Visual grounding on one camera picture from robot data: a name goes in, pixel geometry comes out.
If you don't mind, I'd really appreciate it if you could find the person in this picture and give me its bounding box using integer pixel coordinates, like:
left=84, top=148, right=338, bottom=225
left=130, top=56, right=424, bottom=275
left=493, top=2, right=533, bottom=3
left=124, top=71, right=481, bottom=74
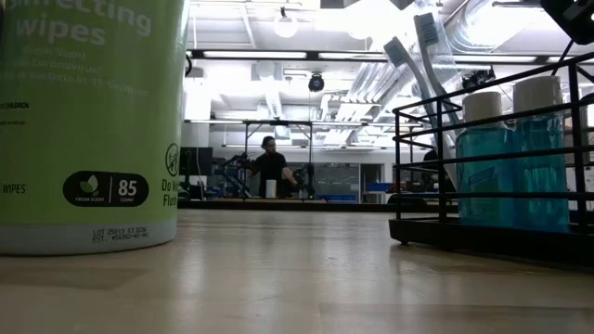
left=248, top=135, right=299, bottom=199
left=420, top=147, right=454, bottom=186

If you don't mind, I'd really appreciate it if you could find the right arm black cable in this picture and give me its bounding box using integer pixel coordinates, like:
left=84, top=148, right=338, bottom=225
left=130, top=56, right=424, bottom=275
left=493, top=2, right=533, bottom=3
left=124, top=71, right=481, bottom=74
left=550, top=39, right=575, bottom=76

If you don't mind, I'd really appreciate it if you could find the black wire caddy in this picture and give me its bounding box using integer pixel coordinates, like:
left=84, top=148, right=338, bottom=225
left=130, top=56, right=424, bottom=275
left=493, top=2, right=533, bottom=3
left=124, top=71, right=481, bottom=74
left=388, top=49, right=594, bottom=268

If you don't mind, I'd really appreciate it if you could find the disinfecting wipes canister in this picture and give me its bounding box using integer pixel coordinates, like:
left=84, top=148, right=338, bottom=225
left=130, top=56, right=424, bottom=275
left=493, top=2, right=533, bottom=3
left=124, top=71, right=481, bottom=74
left=0, top=0, right=190, bottom=256

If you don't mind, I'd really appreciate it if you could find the black ceiling track light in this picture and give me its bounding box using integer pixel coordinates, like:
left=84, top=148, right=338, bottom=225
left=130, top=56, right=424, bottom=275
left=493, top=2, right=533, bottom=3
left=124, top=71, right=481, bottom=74
left=458, top=68, right=497, bottom=93

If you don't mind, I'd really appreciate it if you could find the black computer monitor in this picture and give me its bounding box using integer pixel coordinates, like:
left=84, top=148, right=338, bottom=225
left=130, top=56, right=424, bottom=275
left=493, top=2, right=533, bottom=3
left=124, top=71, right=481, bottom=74
left=179, top=147, right=213, bottom=176

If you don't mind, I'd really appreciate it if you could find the blue mouthwash bottle white cap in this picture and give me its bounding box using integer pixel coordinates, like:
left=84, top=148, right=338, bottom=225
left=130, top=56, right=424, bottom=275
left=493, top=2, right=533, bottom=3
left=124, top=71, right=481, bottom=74
left=455, top=91, right=517, bottom=228
left=511, top=75, right=572, bottom=233

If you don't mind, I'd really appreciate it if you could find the white globe lamp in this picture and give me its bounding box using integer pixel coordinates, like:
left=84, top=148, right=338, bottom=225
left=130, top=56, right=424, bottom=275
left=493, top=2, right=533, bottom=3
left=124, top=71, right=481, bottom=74
left=272, top=13, right=299, bottom=39

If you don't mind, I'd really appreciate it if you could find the black round hanging camera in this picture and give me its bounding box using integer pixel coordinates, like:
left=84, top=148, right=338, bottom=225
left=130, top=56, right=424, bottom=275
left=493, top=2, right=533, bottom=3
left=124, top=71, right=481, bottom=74
left=307, top=72, right=326, bottom=93

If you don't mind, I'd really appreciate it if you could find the background black rig frame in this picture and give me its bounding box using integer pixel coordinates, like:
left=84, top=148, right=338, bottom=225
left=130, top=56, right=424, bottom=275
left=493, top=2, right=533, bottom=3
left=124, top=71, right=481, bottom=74
left=241, top=119, right=315, bottom=200

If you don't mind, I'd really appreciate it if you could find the blue toothbrush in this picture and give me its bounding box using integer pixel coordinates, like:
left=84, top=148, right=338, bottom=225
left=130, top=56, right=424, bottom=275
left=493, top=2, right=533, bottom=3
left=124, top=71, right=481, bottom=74
left=382, top=36, right=458, bottom=186
left=412, top=0, right=465, bottom=140

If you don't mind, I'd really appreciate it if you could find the black overhead beam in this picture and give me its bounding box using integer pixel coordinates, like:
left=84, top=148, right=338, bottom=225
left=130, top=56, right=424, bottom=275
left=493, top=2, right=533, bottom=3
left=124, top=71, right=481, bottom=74
left=185, top=48, right=594, bottom=65

